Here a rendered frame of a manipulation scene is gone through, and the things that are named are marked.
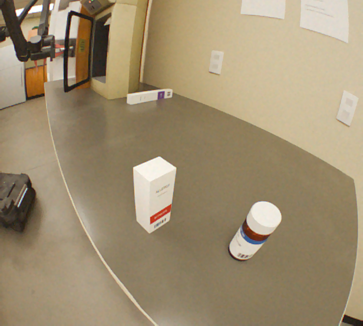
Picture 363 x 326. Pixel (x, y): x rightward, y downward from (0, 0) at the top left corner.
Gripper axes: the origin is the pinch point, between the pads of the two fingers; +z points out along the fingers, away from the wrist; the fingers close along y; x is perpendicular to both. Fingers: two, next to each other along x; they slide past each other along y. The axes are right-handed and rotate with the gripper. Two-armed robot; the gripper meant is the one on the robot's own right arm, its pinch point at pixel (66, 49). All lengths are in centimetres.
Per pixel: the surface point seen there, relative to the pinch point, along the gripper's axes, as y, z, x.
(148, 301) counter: -26, -11, -93
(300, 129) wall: -21, 61, -90
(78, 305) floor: -120, -45, -62
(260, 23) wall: 18, 61, -63
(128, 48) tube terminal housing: -1.5, 27.2, -17.6
